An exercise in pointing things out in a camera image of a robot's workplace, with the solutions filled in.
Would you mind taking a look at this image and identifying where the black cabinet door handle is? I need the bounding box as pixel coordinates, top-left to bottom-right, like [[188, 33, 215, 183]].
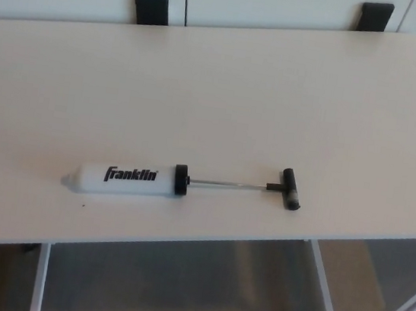
[[355, 0, 397, 36], [130, 0, 174, 29]]

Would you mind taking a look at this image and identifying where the white Franklin hand air pump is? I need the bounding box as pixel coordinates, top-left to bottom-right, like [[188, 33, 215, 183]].
[[59, 138, 307, 224]]

